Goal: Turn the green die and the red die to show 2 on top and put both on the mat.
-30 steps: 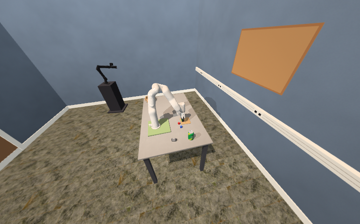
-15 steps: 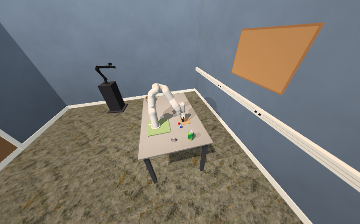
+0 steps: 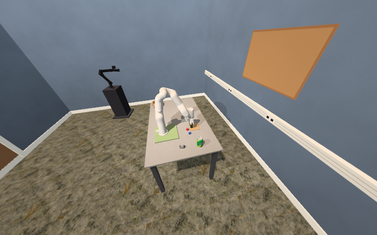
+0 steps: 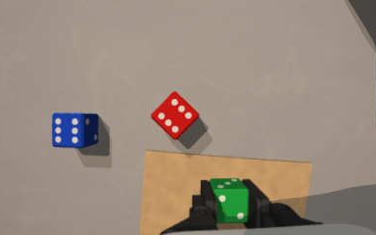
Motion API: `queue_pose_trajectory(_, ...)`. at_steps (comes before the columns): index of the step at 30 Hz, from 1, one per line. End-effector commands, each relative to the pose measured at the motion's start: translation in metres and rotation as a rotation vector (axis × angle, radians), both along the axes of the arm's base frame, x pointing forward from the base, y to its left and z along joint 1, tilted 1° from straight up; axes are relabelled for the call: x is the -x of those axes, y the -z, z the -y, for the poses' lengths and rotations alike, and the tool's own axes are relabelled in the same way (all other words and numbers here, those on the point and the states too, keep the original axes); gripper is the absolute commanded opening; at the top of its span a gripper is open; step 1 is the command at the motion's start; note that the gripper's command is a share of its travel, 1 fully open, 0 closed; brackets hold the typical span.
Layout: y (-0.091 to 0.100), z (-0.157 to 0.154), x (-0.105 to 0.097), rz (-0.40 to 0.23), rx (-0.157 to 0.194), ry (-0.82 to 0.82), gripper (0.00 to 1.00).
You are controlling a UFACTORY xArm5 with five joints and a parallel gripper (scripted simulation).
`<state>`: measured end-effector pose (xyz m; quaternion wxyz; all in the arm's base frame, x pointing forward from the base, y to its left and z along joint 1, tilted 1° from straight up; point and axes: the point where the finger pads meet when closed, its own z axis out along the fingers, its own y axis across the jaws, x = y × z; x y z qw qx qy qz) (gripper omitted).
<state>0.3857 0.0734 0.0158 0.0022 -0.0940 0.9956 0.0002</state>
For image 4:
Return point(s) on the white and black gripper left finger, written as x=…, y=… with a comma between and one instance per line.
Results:
x=202, y=214

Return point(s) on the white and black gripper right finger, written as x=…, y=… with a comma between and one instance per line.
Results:
x=263, y=214

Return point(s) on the green die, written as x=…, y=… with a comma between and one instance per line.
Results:
x=232, y=198

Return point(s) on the blue die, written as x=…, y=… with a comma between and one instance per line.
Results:
x=74, y=130

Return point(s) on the tan square mat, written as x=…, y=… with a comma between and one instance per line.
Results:
x=170, y=180

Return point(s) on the red die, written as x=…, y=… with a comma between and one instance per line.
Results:
x=174, y=115

